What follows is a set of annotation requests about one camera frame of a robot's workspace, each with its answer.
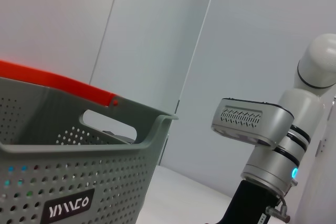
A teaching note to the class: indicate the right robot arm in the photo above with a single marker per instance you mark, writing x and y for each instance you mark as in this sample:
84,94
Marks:
302,119

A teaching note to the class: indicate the silver plug on right gripper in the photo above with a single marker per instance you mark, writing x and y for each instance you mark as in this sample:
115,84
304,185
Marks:
275,212

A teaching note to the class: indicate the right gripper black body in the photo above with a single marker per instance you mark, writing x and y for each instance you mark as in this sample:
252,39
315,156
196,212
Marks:
244,205

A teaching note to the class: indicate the grey-green perforated storage bin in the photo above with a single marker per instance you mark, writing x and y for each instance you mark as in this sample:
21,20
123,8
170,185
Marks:
78,182

